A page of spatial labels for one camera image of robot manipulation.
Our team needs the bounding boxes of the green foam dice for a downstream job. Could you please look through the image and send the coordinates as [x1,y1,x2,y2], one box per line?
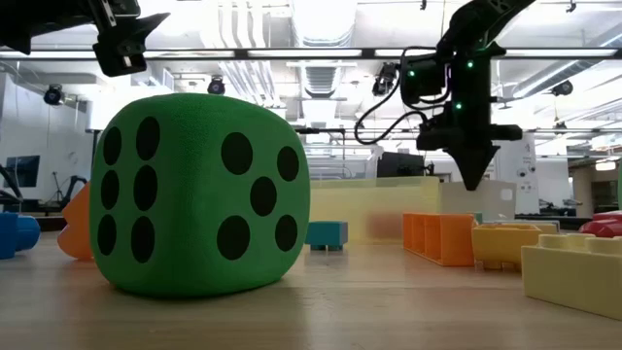
[88,92,312,298]

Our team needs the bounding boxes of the white pillar cabinet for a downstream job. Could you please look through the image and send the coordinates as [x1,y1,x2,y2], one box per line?
[493,133,538,184]

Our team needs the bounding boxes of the orange hollow toy block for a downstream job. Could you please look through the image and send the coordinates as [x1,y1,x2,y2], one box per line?
[56,182,94,262]

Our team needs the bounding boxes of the orange tall toy block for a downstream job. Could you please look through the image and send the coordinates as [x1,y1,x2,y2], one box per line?
[401,212,477,267]

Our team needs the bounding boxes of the blue single-stud toy block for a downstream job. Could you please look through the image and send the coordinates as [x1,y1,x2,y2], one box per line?
[0,211,42,261]

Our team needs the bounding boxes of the yellow translucent tray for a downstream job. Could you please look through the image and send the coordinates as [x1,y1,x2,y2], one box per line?
[309,175,442,246]

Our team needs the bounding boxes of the wall monitor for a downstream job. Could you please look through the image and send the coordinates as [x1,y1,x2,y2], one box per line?
[3,155,42,189]

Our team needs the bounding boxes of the red two-stud toy block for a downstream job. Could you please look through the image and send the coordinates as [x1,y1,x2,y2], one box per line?
[577,209,622,239]

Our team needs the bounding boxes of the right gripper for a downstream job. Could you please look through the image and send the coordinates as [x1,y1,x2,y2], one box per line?
[416,103,524,192]

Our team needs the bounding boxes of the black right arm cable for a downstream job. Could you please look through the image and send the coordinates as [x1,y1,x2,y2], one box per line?
[353,47,438,146]

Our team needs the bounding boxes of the teal small toy brick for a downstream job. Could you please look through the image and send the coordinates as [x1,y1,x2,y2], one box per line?
[304,220,350,253]

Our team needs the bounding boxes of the white plastic bin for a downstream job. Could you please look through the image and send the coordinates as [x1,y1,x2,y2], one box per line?
[439,180,517,223]

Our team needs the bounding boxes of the yellow large toy brick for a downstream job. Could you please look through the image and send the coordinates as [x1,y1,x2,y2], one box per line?
[470,222,543,272]

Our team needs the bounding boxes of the black metal rig frame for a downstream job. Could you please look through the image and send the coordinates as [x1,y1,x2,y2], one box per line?
[0,46,622,61]

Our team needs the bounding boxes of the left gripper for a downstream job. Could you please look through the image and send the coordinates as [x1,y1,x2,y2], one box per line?
[89,0,172,79]

